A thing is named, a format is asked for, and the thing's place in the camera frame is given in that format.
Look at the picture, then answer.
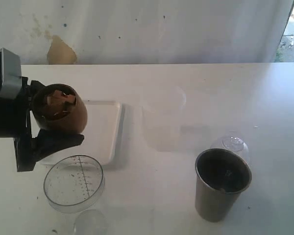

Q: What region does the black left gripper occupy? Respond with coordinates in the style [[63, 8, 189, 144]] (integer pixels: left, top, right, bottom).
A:
[[13, 77, 84, 172]]

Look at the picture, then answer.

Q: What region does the brown wooden cup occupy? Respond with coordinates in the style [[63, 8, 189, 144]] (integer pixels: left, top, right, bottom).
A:
[[31, 84, 87, 134]]

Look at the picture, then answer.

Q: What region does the stainless steel tumbler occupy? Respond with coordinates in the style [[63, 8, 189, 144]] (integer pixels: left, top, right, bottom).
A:
[[195, 148, 252, 222]]

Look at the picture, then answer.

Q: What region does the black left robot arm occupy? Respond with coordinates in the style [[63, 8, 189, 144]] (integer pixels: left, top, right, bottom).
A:
[[0, 77, 87, 172]]

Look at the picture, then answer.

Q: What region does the clear graduated shaker cup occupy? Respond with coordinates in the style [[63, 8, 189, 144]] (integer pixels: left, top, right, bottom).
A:
[[43, 154, 108, 235]]

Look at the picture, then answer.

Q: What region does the white rectangular tray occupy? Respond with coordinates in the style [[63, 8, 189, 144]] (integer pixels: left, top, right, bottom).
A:
[[40, 100, 123, 165]]

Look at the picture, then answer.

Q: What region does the translucent plastic container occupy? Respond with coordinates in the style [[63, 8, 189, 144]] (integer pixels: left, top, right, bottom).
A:
[[141, 85, 186, 152]]

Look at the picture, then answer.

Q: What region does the clear dome strainer lid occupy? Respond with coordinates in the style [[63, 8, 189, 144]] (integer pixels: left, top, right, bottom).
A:
[[210, 135, 250, 163]]

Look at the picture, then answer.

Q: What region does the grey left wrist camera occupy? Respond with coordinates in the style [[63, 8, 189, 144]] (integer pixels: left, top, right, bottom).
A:
[[0, 48, 22, 100]]

